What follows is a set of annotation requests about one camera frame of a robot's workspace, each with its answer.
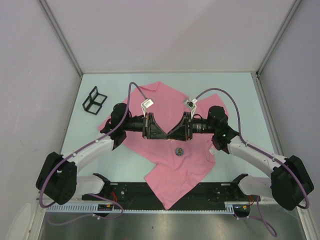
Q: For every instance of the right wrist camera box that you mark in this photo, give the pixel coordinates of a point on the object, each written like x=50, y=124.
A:
x=192, y=105

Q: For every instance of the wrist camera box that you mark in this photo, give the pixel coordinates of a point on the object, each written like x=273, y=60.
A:
x=146, y=104
x=192, y=105

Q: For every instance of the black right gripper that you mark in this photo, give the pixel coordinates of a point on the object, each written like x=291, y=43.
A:
x=181, y=132

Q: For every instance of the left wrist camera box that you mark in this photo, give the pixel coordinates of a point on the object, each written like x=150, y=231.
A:
x=146, y=104

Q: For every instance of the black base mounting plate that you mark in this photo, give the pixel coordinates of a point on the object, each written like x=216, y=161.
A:
x=136, y=194

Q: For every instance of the black wire frame box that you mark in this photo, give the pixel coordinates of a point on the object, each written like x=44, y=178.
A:
x=94, y=101

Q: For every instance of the white slotted cable duct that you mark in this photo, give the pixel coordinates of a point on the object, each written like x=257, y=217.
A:
x=107, y=208

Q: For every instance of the white garment label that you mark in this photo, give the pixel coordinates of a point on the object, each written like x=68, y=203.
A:
x=212, y=150

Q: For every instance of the round portrait pin badge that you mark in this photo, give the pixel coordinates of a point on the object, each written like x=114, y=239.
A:
x=179, y=151

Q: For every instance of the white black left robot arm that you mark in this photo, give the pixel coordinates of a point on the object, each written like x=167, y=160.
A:
x=59, y=179

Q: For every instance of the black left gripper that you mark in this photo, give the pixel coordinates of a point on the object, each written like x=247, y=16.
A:
x=150, y=129

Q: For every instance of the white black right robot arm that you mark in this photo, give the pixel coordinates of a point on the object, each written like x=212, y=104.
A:
x=287, y=182

